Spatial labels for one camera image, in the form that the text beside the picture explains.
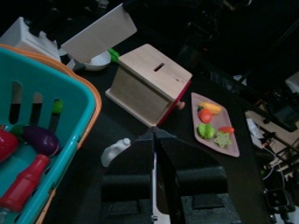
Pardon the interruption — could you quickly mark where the yellow toy corn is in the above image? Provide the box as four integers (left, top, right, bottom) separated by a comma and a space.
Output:
198, 101, 223, 115

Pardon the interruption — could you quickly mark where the green toy vegetable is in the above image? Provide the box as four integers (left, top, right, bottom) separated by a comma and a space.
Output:
107, 47, 120, 63

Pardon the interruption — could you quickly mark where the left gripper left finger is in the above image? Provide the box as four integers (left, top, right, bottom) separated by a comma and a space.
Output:
100, 129, 155, 224

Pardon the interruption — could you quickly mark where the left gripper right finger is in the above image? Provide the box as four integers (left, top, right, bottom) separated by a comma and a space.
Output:
154, 127, 246, 224

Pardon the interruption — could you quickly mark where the red drawer with wooden knob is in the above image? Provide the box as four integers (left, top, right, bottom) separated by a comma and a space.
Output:
155, 80, 192, 127

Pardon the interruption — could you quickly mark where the small white toy bottle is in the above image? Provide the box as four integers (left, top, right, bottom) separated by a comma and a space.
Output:
99, 137, 132, 168

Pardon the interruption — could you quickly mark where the green toy starfruit slice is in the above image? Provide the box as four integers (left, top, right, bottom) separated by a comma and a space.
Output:
212, 131, 234, 149

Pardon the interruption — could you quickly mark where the white knife block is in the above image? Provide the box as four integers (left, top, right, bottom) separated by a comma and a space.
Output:
0, 16, 62, 63

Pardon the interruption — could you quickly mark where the teal basket with orange rim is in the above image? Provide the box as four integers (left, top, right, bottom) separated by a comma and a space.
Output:
0, 43, 103, 224

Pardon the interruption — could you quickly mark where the purple toy eggplant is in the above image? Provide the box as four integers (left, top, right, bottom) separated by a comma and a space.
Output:
11, 124, 62, 158

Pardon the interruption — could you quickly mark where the red toy tomato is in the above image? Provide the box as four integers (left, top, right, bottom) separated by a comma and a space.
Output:
0, 128, 20, 164

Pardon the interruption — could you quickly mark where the white toy cleaver black handle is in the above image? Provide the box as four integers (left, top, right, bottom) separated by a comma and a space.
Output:
60, 3, 138, 64

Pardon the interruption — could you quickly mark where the pink wooden tray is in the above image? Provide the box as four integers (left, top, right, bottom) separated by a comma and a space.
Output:
190, 92, 240, 158

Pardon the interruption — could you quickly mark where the wooden box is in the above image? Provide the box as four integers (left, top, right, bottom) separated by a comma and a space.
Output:
104, 43, 194, 129

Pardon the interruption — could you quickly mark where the white bowl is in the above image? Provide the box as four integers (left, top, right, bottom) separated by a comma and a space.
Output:
82, 50, 112, 72

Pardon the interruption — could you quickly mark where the black equipment box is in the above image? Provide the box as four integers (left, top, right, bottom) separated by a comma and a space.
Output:
264, 171, 295, 212

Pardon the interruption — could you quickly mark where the red toy ketchup bottle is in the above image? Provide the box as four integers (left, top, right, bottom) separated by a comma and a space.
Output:
0, 153, 52, 214

